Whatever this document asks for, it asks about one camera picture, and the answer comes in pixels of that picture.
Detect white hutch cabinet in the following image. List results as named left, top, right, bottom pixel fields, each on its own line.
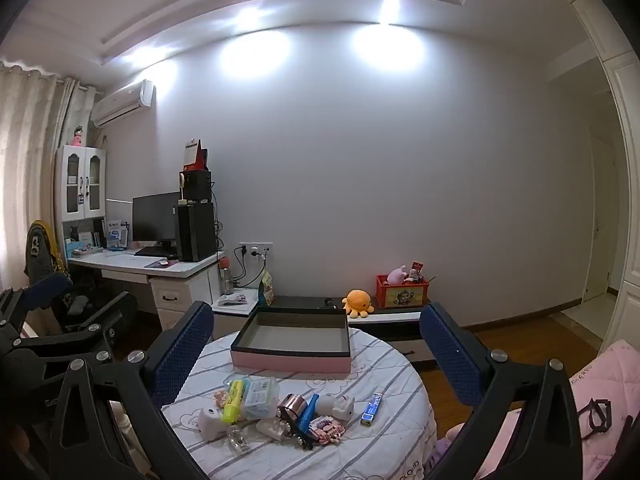
left=54, top=145, right=108, bottom=256

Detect orange octopus plush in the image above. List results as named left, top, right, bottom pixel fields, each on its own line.
left=342, top=289, right=375, bottom=319

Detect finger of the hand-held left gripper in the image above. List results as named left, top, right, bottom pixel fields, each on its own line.
left=0, top=274, right=74, bottom=348
left=12, top=291, right=139, bottom=361

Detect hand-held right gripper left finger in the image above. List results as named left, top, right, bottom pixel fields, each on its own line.
left=49, top=301, right=216, bottom=480

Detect white side table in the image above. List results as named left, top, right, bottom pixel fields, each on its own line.
left=212, top=290, right=261, bottom=343

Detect black office chair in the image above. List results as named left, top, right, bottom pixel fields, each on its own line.
left=25, top=220, right=101, bottom=333

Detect black computer tower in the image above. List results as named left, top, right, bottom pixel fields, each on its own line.
left=175, top=202, right=217, bottom=262

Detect beige curtain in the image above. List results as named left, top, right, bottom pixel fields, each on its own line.
left=0, top=60, right=96, bottom=291

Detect small blue box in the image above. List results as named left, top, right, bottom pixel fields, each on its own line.
left=360, top=392, right=383, bottom=426

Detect yellow highlighter pack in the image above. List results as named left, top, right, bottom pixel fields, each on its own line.
left=222, top=379, right=245, bottom=423

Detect white wardrobe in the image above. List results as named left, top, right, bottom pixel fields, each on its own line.
left=560, top=0, right=640, bottom=356

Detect blue card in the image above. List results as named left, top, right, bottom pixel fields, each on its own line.
left=299, top=394, right=321, bottom=428

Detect pink black storage box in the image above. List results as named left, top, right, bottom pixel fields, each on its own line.
left=230, top=306, right=352, bottom=375

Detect white desk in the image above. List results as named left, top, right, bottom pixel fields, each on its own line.
left=66, top=250, right=226, bottom=331

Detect black glasses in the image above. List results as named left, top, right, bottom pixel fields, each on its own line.
left=579, top=397, right=613, bottom=433

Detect red desk calendar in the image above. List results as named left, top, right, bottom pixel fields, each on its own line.
left=182, top=138, right=210, bottom=172

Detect clear plastic case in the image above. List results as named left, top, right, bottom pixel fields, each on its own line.
left=241, top=377, right=280, bottom=420

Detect copper metal cup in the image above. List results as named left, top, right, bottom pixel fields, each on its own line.
left=277, top=394, right=307, bottom=423

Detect pink white block toy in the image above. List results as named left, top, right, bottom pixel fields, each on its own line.
left=306, top=415, right=347, bottom=445

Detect black jewelled hair clip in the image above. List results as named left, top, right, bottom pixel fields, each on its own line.
left=280, top=407, right=316, bottom=451

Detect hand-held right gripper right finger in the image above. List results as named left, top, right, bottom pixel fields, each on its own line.
left=419, top=302, right=583, bottom=480

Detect clear plastic packet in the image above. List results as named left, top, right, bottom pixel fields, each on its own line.
left=224, top=427, right=251, bottom=453

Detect black speaker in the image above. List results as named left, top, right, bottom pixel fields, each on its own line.
left=179, top=170, right=212, bottom=204

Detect white air conditioner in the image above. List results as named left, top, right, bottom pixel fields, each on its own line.
left=90, top=79, right=153, bottom=128

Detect pink quilt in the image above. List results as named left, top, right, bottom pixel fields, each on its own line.
left=435, top=339, right=640, bottom=480

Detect black computer monitor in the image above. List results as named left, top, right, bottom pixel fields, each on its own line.
left=132, top=191, right=182, bottom=253

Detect white door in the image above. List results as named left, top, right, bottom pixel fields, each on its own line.
left=582, top=125, right=621, bottom=303

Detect red storage crate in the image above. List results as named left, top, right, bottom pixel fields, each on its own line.
left=376, top=274, right=432, bottom=309

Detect blue white carton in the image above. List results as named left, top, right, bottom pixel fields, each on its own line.
left=107, top=220, right=128, bottom=250

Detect white plastic gadget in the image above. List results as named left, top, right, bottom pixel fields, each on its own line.
left=317, top=394, right=356, bottom=420

